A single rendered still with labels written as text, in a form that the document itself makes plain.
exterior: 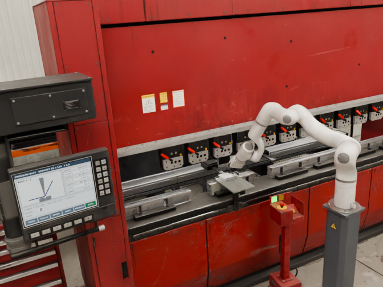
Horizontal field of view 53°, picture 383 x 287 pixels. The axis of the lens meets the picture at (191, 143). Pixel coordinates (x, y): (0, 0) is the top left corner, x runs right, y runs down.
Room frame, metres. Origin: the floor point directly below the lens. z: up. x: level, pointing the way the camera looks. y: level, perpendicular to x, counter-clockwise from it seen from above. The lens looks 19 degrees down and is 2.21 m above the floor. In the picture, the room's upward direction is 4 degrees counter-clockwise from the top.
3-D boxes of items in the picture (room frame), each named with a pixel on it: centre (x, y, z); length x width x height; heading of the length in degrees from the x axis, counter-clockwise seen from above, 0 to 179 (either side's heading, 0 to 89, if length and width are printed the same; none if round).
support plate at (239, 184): (2.54, -0.30, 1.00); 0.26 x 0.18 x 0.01; 25
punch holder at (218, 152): (2.67, -0.21, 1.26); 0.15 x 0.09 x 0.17; 115
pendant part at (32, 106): (1.74, 0.71, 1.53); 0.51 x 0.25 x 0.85; 120
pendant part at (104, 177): (1.69, 0.63, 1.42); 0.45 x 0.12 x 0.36; 120
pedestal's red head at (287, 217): (2.55, -0.68, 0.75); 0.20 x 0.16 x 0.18; 110
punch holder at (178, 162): (2.50, 0.15, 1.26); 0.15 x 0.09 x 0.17; 115
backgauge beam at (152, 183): (3.12, -0.47, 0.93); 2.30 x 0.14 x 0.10; 115
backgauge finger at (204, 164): (2.83, -0.17, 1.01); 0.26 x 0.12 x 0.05; 25
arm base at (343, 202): (2.10, -0.92, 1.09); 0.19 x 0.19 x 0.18
